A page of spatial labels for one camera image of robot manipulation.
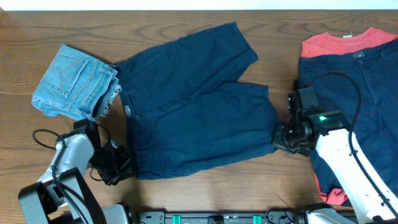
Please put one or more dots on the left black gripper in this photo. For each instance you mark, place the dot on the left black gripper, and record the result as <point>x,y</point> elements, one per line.
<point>122,172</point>

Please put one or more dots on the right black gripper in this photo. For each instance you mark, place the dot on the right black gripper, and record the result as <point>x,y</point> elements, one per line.
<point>278,140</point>

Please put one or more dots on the navy blue shorts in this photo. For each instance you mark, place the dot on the navy blue shorts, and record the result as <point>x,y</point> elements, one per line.
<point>186,109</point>

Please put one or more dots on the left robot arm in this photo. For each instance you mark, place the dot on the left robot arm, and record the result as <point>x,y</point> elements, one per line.
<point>61,195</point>

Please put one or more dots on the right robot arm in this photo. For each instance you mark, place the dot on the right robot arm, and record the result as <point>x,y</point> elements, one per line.
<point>329,134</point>

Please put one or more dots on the dark navy pants pile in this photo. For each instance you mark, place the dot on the dark navy pants pile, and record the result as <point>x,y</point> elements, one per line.
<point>363,86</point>

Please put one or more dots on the folded light blue jeans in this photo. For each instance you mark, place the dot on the folded light blue jeans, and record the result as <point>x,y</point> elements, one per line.
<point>76,85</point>

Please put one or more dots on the red t-shirt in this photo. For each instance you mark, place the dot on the red t-shirt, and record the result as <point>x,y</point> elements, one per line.
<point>326,44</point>

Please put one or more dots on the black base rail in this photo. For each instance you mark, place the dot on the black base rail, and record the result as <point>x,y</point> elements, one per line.
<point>314,213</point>

